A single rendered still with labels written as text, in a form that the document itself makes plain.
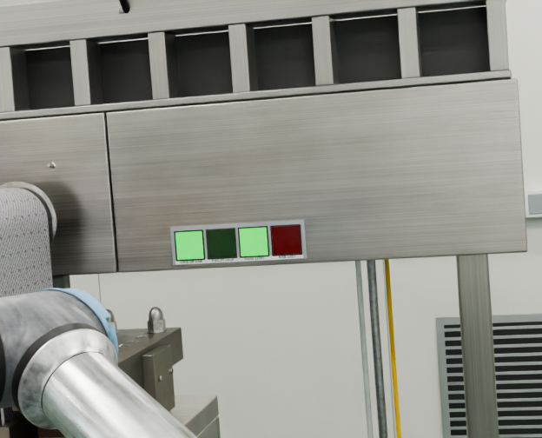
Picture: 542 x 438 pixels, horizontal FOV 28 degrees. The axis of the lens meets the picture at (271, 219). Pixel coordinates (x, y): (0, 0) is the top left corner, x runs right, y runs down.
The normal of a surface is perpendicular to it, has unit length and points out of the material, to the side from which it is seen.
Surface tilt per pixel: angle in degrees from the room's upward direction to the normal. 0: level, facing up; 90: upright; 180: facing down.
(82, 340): 66
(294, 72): 90
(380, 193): 90
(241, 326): 90
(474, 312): 90
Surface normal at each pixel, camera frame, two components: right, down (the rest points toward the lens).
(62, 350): 0.36, -0.33
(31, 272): 0.98, -0.06
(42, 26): -0.20, 0.07
